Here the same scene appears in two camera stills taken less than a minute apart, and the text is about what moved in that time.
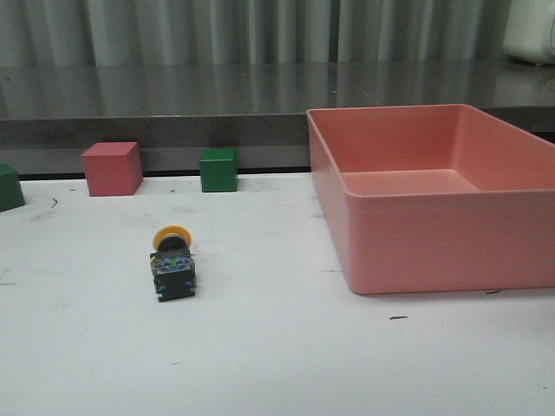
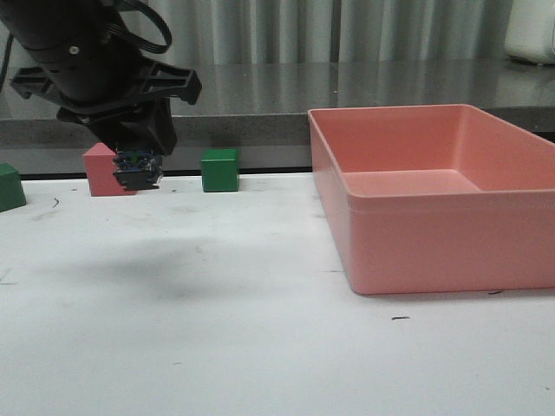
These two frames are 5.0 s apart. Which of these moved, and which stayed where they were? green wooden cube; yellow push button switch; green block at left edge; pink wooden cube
Moved: yellow push button switch
Stayed: green block at left edge; green wooden cube; pink wooden cube
